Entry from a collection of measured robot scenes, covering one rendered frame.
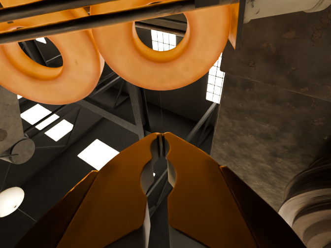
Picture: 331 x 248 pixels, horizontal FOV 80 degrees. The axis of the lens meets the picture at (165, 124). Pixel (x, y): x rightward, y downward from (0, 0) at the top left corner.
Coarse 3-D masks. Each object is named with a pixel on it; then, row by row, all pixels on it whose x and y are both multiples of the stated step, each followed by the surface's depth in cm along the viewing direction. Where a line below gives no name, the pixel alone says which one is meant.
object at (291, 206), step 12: (300, 180) 48; (312, 180) 44; (324, 180) 41; (300, 192) 43; (312, 192) 41; (324, 192) 39; (288, 204) 47; (300, 204) 45; (312, 204) 43; (288, 216) 50
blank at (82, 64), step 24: (0, 0) 20; (24, 0) 20; (0, 24) 21; (24, 24) 21; (0, 48) 23; (72, 48) 23; (96, 48) 24; (0, 72) 26; (24, 72) 26; (48, 72) 28; (72, 72) 26; (96, 72) 26; (24, 96) 28; (48, 96) 28; (72, 96) 28
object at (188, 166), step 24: (168, 144) 11; (168, 168) 10; (192, 168) 9; (216, 168) 9; (192, 192) 8; (216, 192) 8; (168, 216) 7; (192, 216) 7; (216, 216) 7; (240, 216) 7; (192, 240) 6; (216, 240) 6; (240, 240) 6
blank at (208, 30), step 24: (120, 0) 20; (144, 0) 20; (168, 0) 20; (120, 24) 22; (192, 24) 22; (216, 24) 22; (120, 48) 24; (144, 48) 25; (192, 48) 24; (216, 48) 24; (120, 72) 26; (144, 72) 26; (168, 72) 26; (192, 72) 26
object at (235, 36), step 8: (240, 0) 18; (232, 8) 21; (240, 8) 19; (232, 16) 21; (240, 16) 19; (232, 24) 21; (240, 24) 20; (232, 32) 22; (240, 32) 20; (232, 40) 22; (240, 40) 21
